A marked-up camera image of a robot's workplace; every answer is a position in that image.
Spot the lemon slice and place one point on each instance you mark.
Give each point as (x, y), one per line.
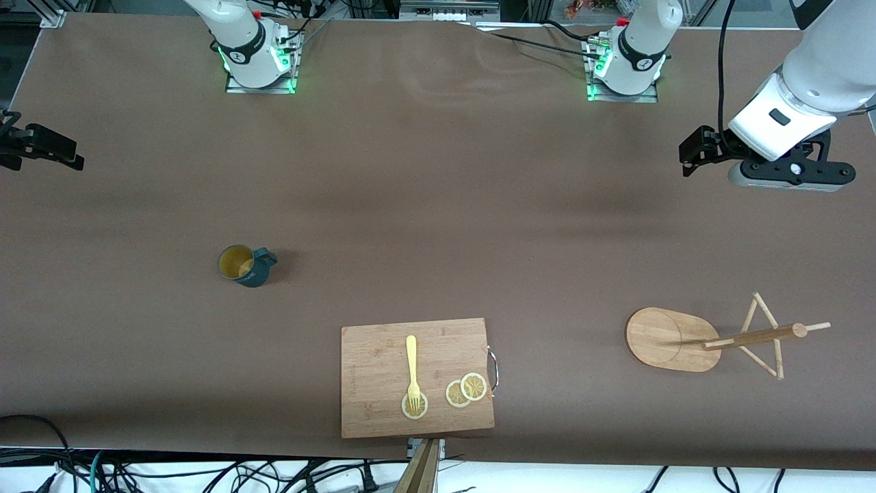
(422, 409)
(473, 387)
(453, 396)

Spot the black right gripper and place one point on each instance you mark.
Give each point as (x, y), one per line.
(27, 141)

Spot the wooden cup rack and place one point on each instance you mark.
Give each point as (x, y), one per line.
(664, 339)

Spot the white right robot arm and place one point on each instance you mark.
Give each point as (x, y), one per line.
(239, 34)

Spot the brown table cover sheet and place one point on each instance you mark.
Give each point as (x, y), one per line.
(438, 205)

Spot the black power plug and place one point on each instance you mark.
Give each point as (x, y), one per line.
(369, 483)

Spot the yellow plastic fork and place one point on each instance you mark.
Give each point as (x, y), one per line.
(411, 356)

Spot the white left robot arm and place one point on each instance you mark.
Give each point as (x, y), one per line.
(643, 41)

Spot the aluminium frame corner bracket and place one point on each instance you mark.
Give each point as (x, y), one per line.
(53, 19)

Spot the bamboo cutting board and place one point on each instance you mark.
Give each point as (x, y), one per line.
(376, 370)

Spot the orange object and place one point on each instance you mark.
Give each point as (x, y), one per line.
(576, 8)

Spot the grey power strip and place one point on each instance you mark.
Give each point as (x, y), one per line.
(445, 10)

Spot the wooden stick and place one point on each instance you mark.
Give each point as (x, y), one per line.
(421, 476)

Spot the teal cup yellow inside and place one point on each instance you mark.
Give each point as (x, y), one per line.
(254, 275)

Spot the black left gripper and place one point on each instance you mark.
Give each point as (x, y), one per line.
(721, 144)

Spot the metal clamp bracket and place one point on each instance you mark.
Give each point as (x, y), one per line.
(441, 446)

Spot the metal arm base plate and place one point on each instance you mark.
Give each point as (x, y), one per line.
(260, 90)
(623, 98)

